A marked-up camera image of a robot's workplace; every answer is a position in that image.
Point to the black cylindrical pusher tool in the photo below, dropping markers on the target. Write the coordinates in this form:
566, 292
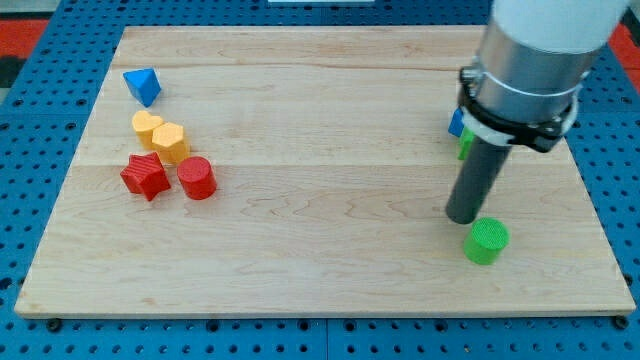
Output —
478, 174

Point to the yellow heart block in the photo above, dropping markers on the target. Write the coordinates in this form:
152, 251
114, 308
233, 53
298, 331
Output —
144, 124

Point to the green block behind arm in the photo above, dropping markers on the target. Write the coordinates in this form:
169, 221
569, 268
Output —
466, 139

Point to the green cylinder block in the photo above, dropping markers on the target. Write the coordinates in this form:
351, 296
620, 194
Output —
486, 240

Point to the red star block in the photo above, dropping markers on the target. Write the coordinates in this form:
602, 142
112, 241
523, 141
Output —
145, 175

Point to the red cylinder block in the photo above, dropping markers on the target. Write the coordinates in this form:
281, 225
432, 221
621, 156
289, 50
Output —
197, 178

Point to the yellow hexagon block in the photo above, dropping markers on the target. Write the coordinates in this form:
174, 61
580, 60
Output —
171, 143

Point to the wooden board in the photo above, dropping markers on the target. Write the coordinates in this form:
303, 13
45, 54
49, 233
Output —
334, 166

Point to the blue block behind arm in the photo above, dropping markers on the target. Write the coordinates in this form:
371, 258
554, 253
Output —
456, 125

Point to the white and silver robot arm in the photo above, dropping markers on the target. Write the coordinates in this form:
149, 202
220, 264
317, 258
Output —
522, 85

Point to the blue triangle block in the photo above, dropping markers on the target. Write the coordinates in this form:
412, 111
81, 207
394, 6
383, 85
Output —
143, 85

